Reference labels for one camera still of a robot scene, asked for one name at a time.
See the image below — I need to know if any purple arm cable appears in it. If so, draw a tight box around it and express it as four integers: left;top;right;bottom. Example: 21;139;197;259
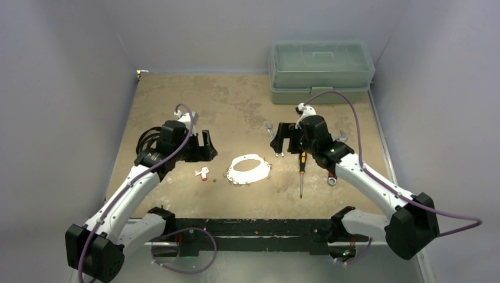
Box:
77;103;195;283
304;91;483;238

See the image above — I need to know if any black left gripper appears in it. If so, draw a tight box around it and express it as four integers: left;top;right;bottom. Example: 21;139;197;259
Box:
173;129;216;162

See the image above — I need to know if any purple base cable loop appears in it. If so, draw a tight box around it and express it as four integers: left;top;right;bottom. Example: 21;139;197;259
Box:
150;228;218;275

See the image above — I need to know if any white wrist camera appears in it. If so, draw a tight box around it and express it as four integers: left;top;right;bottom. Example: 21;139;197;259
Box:
174;110;199;134
295;103;317;129

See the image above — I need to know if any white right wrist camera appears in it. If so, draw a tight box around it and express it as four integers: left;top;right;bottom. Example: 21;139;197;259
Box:
295;103;317;129

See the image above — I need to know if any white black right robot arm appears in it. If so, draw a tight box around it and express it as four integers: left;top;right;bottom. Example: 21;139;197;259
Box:
270;115;440;260

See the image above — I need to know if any screwdriver black yellow handle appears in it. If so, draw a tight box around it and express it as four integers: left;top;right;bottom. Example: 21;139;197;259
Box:
299;152;307;199

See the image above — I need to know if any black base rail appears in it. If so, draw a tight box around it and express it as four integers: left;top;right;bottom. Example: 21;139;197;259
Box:
164;218;342;256

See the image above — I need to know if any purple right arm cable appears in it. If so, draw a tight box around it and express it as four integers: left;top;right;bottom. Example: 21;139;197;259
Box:
304;91;483;238

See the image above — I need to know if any white red small key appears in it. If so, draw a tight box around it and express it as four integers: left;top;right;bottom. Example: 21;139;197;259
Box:
195;167;209;182

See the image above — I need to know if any coiled black cable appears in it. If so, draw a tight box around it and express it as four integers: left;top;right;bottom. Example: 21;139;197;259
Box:
136;126;162;157

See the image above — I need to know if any green translucent plastic toolbox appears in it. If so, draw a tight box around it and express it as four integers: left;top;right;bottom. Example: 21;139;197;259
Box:
268;40;376;104

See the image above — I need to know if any small silver open-end wrench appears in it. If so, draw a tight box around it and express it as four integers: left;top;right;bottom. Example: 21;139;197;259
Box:
264;123;275;140

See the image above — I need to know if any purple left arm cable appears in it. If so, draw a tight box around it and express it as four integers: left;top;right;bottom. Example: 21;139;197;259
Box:
77;103;195;283

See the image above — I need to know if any adjustable wrench red handle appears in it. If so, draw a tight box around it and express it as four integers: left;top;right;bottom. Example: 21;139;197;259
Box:
327;130;349;186

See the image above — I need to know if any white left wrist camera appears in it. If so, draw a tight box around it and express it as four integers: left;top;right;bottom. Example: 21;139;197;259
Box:
174;110;199;134

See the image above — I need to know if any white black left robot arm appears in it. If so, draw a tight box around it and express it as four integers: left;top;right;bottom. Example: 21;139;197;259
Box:
65;118;218;282

